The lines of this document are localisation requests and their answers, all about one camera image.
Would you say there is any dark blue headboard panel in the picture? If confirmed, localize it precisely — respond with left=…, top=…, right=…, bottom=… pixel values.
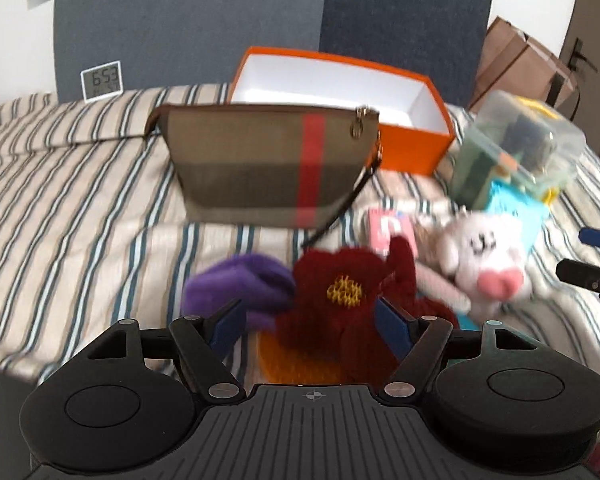
left=321, top=0, right=497, bottom=109

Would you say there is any grey blue headboard panel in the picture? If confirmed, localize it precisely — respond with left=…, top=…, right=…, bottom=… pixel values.
left=52, top=0, right=332, bottom=104

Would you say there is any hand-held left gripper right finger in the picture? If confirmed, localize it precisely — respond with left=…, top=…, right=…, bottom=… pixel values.
left=374, top=297, right=547, bottom=404

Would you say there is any brown plaid zip pouch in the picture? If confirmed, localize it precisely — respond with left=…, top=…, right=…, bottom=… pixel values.
left=146, top=103, right=384, bottom=244

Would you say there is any clear plastic storage container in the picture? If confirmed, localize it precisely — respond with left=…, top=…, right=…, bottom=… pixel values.
left=447, top=90, right=587, bottom=209

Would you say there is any orange cardboard box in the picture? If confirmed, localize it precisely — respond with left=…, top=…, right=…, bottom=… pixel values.
left=228, top=46, right=457, bottom=177

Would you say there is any orange knitted item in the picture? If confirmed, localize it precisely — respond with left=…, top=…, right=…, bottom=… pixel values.
left=257, top=330, right=352, bottom=385

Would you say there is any white digital clock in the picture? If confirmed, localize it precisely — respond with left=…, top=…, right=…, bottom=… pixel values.
left=79, top=61, right=124, bottom=105

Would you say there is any purple knitted soft item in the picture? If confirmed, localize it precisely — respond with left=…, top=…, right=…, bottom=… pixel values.
left=182, top=253, right=297, bottom=334

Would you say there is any teal wet wipes packet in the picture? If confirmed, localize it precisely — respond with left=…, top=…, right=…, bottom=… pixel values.
left=482, top=180, right=552, bottom=257

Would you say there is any brown cardboard carton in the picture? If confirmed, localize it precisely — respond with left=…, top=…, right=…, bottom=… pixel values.
left=467, top=16, right=581, bottom=122

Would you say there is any striped bedsheet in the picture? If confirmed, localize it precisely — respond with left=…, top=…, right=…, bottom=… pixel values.
left=0, top=82, right=600, bottom=397

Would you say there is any white plush bunny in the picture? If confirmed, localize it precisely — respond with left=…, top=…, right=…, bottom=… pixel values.
left=414, top=210, right=537, bottom=319

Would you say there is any dark red crochet flower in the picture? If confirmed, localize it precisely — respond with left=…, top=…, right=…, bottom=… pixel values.
left=275, top=235, right=457, bottom=386

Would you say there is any pink tissue packet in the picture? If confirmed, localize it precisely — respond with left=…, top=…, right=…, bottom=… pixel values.
left=367, top=207, right=422, bottom=262

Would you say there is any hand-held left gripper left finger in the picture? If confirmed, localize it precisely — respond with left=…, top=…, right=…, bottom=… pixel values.
left=87, top=299, right=247, bottom=404

